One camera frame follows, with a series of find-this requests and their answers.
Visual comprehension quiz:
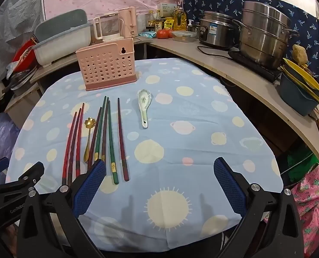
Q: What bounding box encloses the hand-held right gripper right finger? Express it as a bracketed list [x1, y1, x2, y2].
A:
[214, 157, 304, 258]

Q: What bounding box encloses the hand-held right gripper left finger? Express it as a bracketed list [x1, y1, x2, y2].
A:
[17, 158, 106, 258]

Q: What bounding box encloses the red chopstick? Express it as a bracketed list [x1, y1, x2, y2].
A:
[62, 111, 78, 184]
[68, 108, 82, 183]
[76, 102, 85, 179]

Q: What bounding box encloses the green chopstick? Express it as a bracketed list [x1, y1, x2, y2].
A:
[94, 96, 107, 164]
[107, 100, 119, 185]

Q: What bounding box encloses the pink perforated utensil holder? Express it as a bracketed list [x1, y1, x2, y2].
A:
[76, 38, 136, 91]

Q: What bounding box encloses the purple plastic bag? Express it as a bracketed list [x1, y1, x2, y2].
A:
[0, 113, 20, 164]

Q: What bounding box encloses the blue dotted tablecloth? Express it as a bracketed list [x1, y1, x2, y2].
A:
[6, 58, 284, 253]

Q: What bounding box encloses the gold flower spoon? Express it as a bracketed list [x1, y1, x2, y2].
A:
[84, 117, 93, 163]

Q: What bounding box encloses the green cloth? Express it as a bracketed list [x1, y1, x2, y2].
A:
[287, 150, 319, 183]

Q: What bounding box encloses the dark wok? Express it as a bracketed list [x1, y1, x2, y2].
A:
[3, 67, 37, 97]

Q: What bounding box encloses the pink pineapple print cloth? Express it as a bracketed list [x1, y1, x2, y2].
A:
[291, 145, 319, 258]

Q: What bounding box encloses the white ceramic spoon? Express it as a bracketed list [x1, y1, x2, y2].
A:
[137, 89, 153, 129]

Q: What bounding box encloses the dark blue basin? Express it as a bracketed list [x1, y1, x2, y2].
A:
[279, 71, 319, 117]

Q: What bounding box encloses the red basin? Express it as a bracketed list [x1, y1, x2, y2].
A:
[13, 40, 36, 62]

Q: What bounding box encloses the beige wooden counter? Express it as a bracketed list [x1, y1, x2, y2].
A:
[30, 36, 319, 162]

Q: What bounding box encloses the black induction cooker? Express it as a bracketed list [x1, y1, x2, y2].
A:
[228, 49, 281, 82]

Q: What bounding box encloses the stack of yellow dishes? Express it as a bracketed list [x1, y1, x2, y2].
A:
[282, 58, 319, 103]

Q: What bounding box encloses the grey striped hanging cloth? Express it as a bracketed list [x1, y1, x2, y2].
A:
[0, 0, 45, 86]

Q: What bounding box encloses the grey-blue dish drainer bin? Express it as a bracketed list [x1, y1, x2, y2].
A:
[32, 9, 91, 66]

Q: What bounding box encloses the brown loofah sponge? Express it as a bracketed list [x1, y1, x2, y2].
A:
[291, 44, 309, 65]

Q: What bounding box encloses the steel rice cooker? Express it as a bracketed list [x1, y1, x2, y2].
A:
[198, 11, 239, 49]

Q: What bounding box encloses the clear food container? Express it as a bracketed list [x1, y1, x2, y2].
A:
[172, 30, 197, 43]

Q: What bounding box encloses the white glass kettle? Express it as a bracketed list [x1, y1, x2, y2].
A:
[93, 13, 122, 43]

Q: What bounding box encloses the steel steamer pot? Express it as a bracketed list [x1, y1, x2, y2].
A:
[232, 1, 300, 69]

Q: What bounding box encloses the pink electric kettle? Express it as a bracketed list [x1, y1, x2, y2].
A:
[118, 7, 136, 38]

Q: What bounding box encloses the cooking oil bottle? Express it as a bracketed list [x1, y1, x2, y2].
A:
[173, 5, 187, 31]

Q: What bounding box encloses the navy printed cloth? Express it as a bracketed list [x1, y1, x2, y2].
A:
[182, 0, 319, 86]

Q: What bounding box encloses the white and green box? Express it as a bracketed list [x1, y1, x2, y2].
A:
[157, 2, 177, 18]

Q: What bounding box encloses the black power cord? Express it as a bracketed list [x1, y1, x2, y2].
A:
[197, 46, 230, 57]

